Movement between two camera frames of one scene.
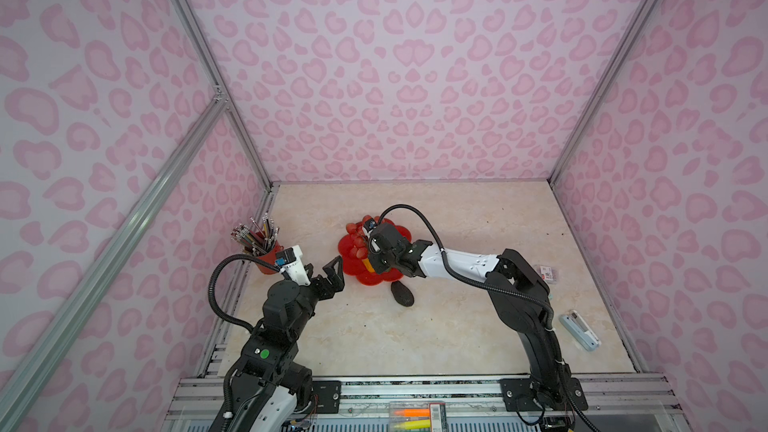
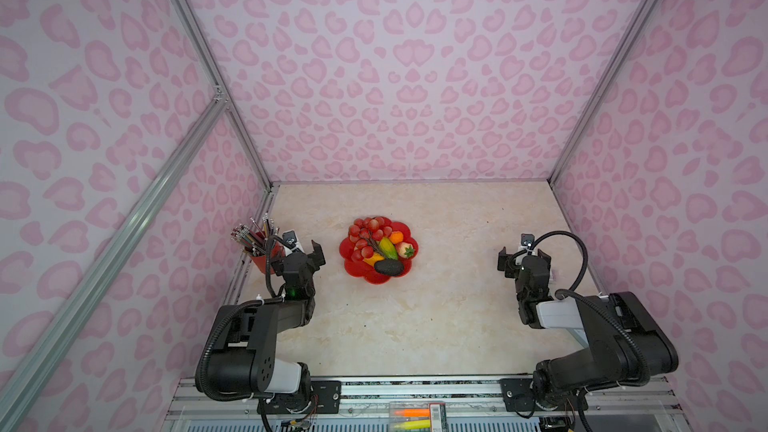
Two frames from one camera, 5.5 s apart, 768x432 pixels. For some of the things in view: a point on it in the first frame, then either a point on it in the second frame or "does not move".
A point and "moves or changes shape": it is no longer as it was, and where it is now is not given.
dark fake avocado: [401, 293] moves or changes shape
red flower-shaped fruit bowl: [356, 266] does not move
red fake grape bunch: [360, 246] does not move
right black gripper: [374, 261] -> [504, 260]
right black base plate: [518, 396] does not move
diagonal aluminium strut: [27, 360] does not move
